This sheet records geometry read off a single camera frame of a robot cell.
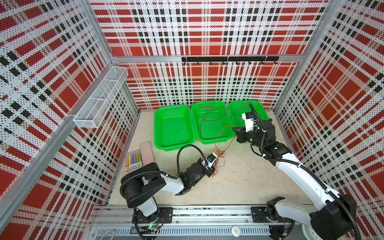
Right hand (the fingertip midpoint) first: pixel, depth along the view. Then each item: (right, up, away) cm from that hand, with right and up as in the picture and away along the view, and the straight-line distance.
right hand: (234, 129), depth 76 cm
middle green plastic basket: (-9, +4, +38) cm, 39 cm away
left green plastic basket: (-38, 0, +35) cm, 52 cm away
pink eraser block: (-53, -17, +19) cm, 59 cm away
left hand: (-10, -17, +7) cm, 21 cm away
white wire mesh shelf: (-85, +10, +14) cm, 87 cm away
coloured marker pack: (-60, -20, +17) cm, 66 cm away
